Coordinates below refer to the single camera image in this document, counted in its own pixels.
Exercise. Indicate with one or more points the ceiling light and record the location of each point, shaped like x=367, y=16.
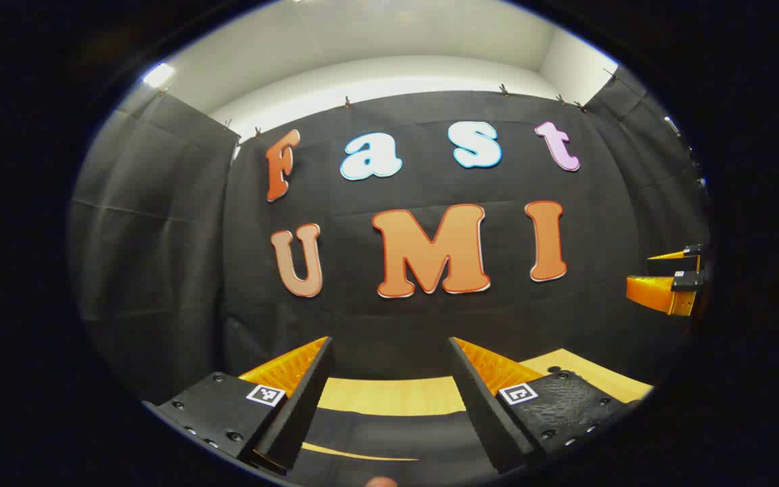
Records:
x=158, y=74

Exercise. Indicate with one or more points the dark grey jeans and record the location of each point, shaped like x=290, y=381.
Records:
x=389, y=429

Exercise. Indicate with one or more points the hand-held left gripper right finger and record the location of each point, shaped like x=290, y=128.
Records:
x=477, y=412

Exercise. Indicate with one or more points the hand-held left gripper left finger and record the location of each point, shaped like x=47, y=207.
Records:
x=305, y=406

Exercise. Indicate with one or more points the black backdrop cloth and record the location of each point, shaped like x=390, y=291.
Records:
x=362, y=318

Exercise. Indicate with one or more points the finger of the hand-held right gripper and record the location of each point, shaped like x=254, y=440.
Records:
x=656, y=292
x=673, y=265

